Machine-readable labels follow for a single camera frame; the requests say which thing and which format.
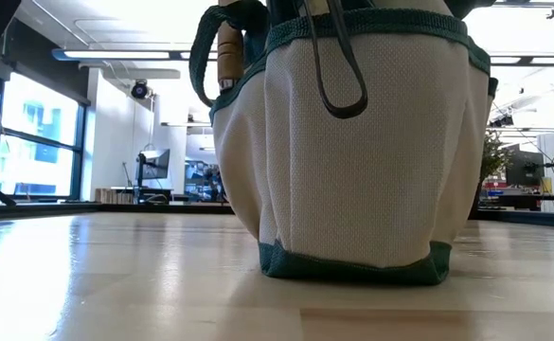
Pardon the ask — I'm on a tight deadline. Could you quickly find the beige green-trimmed gardening bag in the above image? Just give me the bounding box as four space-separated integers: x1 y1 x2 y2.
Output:
188 0 500 287

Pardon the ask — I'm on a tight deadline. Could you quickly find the narrow grey trowel wooden handle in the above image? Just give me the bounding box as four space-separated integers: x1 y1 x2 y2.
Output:
216 20 246 92

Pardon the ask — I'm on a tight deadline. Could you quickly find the grey computer monitor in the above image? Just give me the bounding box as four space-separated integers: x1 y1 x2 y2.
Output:
135 148 172 204

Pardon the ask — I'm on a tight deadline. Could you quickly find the stack of wooden boards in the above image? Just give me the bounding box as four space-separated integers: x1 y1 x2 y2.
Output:
94 187 138 206

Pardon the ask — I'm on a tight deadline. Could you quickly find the long ceiling light bar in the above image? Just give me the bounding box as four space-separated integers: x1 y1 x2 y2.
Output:
51 47 219 63
488 55 554 67

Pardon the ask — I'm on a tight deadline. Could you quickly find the small green potted plant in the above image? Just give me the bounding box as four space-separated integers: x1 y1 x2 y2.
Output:
469 129 513 220

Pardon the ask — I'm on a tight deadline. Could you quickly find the dark-framed window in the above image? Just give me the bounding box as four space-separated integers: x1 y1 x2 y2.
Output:
0 65 93 203

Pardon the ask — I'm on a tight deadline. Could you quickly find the black computer monitor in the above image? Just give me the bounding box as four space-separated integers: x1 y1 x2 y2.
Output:
504 143 546 188

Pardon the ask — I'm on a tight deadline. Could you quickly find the dark office desk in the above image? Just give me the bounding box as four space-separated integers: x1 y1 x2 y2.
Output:
478 192 554 213

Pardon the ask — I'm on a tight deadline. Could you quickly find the black ceiling camera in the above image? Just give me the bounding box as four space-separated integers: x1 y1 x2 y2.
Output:
131 79 151 100

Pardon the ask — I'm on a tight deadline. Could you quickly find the ceiling rail fixture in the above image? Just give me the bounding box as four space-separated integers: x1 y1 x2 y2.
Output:
492 0 554 21

